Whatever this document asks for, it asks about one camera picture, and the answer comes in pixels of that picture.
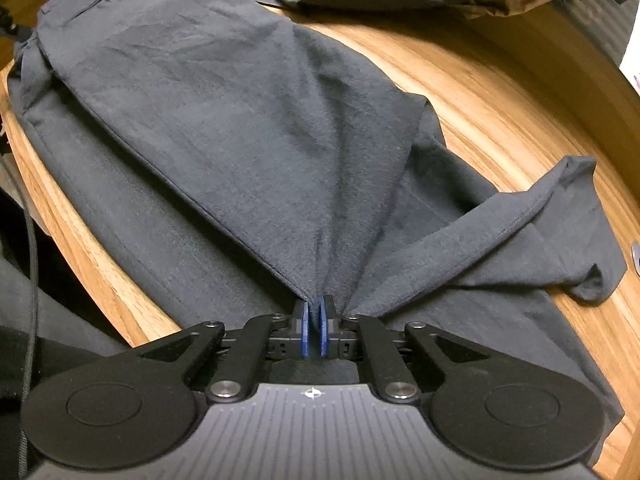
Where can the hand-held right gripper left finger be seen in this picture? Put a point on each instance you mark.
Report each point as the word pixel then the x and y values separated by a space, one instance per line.
pixel 306 332

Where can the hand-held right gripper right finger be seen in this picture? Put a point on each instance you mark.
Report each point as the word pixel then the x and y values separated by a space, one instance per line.
pixel 324 332

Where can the dark grey t-shirt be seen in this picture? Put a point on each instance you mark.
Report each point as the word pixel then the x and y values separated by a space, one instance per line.
pixel 210 135

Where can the glass desk partition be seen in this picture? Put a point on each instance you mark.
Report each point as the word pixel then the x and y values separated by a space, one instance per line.
pixel 600 25

